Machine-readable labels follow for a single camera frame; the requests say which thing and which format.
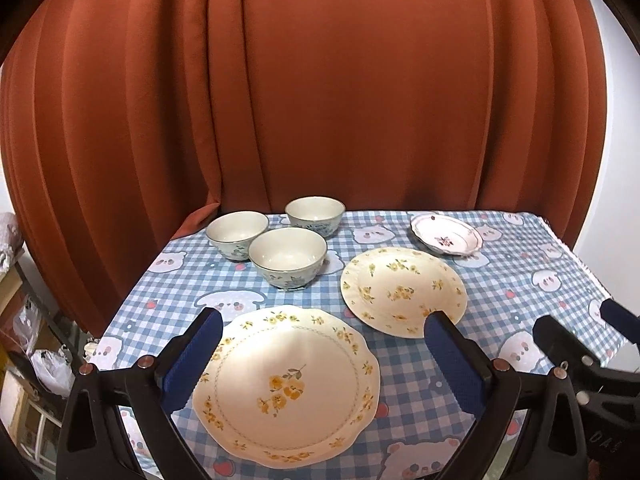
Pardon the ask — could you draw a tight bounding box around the scalloped yellow flower plate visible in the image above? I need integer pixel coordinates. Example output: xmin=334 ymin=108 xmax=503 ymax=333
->
xmin=192 ymin=306 xmax=381 ymax=469

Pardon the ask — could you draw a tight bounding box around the blue pattern bowl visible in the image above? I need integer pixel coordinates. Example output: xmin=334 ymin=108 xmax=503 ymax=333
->
xmin=205 ymin=210 xmax=269 ymax=262
xmin=285 ymin=196 xmax=346 ymax=237
xmin=248 ymin=228 xmax=328 ymax=289

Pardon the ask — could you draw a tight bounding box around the small red flower plate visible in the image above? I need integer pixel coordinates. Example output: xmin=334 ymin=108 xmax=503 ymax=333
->
xmin=410 ymin=212 xmax=483 ymax=257

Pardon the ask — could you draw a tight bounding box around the round yellow flower plate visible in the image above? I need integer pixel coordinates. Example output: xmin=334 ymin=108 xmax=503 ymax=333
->
xmin=340 ymin=246 xmax=469 ymax=339

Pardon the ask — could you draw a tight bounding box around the cluttered shelf with bags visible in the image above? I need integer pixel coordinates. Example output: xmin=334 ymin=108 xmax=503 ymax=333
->
xmin=1 ymin=212 xmax=86 ymax=479

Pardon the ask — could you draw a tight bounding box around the blue checkered tablecloth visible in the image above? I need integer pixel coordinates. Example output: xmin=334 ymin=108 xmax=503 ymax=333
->
xmin=92 ymin=211 xmax=624 ymax=479

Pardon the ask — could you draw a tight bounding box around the orange curtain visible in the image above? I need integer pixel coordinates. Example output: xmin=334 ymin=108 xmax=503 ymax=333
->
xmin=1 ymin=0 xmax=606 ymax=335

